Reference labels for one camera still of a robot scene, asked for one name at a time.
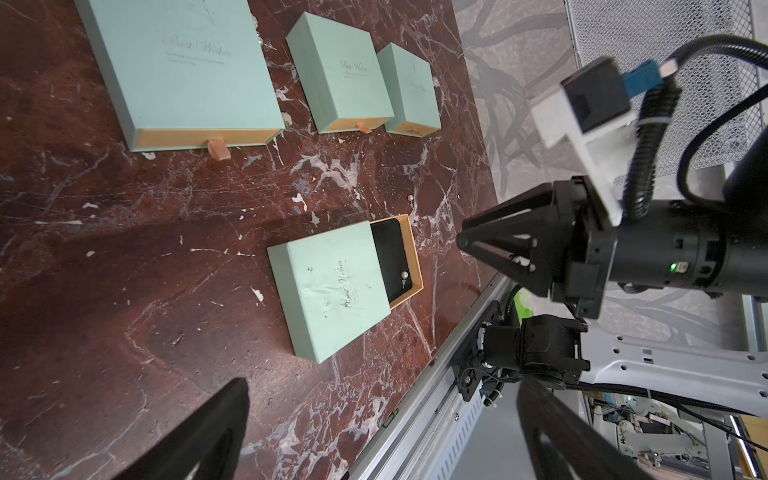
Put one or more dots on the mint drawer jewelry box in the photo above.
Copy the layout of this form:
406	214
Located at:
340	75

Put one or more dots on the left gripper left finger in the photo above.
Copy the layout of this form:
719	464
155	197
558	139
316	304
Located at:
206	445

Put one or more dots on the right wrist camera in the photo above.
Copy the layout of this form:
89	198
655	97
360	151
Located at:
591	110

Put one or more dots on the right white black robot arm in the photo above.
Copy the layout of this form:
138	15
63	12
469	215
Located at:
557	242

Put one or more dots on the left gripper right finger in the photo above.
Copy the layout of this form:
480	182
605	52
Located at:
563	446

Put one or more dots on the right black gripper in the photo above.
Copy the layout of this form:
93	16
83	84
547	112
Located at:
717	249

